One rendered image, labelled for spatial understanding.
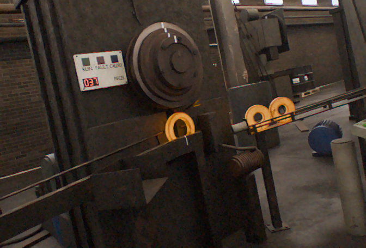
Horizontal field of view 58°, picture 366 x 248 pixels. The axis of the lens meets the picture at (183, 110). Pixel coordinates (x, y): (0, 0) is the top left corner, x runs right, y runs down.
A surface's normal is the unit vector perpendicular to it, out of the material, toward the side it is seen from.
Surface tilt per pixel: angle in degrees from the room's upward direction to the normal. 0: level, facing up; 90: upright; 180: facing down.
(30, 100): 90
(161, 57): 90
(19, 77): 90
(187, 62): 90
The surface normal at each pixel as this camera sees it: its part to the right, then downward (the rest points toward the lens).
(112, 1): 0.61, -0.08
